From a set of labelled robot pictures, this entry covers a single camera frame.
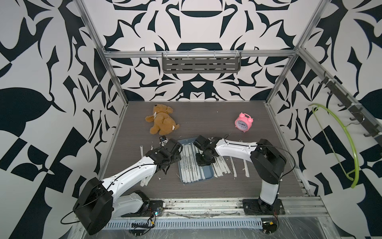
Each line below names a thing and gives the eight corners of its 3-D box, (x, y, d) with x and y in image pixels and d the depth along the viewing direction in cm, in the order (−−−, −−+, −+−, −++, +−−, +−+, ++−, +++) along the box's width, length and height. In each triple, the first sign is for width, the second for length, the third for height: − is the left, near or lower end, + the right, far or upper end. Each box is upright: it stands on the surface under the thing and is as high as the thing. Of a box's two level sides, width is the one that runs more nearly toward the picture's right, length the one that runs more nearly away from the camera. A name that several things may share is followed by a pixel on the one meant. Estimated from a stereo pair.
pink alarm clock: (244, 133, 103) (248, 124, 94) (233, 125, 107) (237, 115, 99) (250, 128, 106) (255, 119, 97) (239, 120, 110) (243, 110, 102)
